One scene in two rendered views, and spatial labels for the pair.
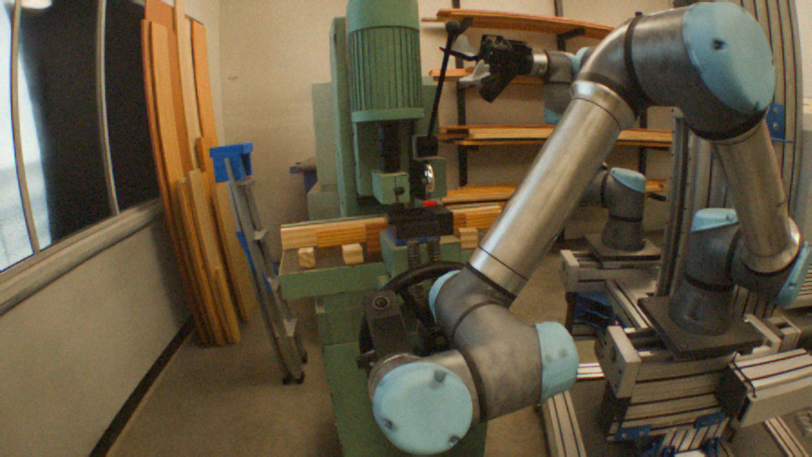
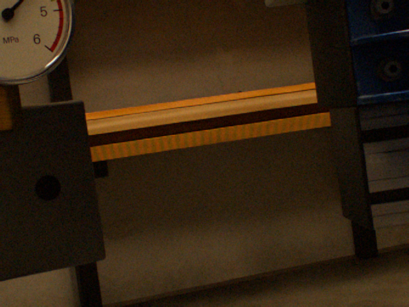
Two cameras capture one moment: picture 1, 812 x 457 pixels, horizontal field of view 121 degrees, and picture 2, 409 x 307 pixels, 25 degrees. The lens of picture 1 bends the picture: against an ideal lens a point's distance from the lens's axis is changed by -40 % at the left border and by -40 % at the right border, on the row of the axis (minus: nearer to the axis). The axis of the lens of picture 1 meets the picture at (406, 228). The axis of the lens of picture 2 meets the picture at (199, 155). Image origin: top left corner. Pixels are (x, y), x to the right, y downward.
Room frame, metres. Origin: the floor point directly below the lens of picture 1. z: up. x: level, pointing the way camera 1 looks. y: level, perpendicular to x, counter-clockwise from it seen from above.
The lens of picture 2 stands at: (0.37, -0.25, 0.61)
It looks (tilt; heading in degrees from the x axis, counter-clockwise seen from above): 3 degrees down; 347
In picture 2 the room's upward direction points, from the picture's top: 8 degrees counter-clockwise
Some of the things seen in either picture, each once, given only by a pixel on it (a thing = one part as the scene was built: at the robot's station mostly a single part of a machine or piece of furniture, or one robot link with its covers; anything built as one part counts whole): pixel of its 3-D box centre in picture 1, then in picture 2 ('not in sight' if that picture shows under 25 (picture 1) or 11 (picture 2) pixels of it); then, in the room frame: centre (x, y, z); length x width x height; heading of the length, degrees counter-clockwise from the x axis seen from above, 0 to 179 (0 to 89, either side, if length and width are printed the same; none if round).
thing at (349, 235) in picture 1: (431, 226); not in sight; (0.97, -0.07, 0.92); 0.60 x 0.02 x 0.04; 103
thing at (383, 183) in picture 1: (391, 188); not in sight; (0.97, 0.03, 1.03); 0.14 x 0.07 x 0.09; 13
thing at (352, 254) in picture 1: (352, 254); not in sight; (0.79, 0.12, 0.92); 0.04 x 0.04 x 0.03; 17
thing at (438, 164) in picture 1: (429, 177); not in sight; (1.16, -0.08, 1.02); 0.09 x 0.07 x 0.12; 103
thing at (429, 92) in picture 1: (422, 111); not in sight; (1.19, -0.07, 1.23); 0.09 x 0.08 x 0.15; 13
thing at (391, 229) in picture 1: (420, 222); not in sight; (0.76, -0.03, 0.99); 0.13 x 0.11 x 0.06; 103
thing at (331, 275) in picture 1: (410, 261); not in sight; (0.85, -0.01, 0.87); 0.61 x 0.30 x 0.06; 103
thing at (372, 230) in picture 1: (417, 232); not in sight; (0.87, -0.03, 0.93); 0.25 x 0.01 x 0.07; 103
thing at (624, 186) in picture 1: (625, 191); not in sight; (1.03, -0.68, 0.98); 0.13 x 0.12 x 0.14; 42
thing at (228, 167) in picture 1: (259, 268); not in sight; (1.58, 0.69, 0.58); 0.27 x 0.25 x 1.16; 96
